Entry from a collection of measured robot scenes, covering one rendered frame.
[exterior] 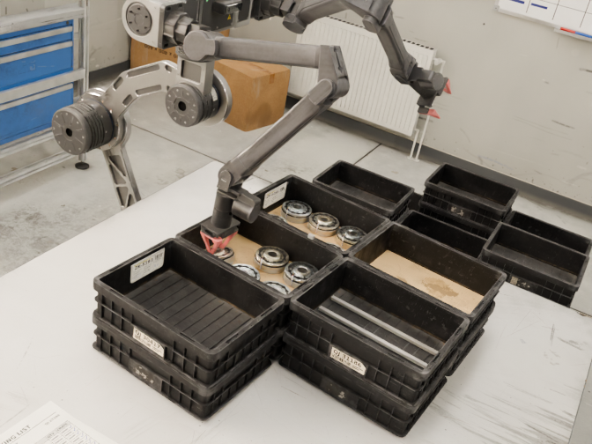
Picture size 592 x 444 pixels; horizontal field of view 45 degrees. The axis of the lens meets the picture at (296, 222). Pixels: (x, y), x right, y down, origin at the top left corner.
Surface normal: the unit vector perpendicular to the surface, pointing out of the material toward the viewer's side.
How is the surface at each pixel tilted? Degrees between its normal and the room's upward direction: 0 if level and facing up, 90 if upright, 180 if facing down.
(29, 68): 90
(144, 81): 90
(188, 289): 0
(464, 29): 90
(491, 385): 0
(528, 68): 90
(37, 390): 0
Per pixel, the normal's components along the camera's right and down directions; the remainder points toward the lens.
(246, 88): -0.62, 0.31
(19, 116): 0.86, 0.37
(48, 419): 0.16, -0.85
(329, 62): -0.44, 0.20
